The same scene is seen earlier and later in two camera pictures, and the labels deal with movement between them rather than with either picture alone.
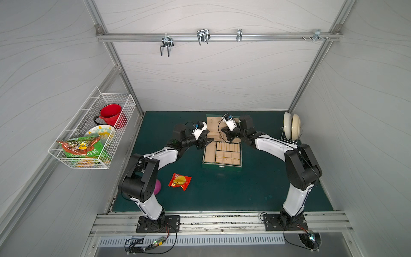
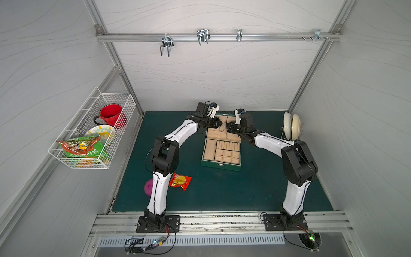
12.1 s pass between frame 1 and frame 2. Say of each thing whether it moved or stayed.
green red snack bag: stayed
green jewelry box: stayed
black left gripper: moved
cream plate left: stayed
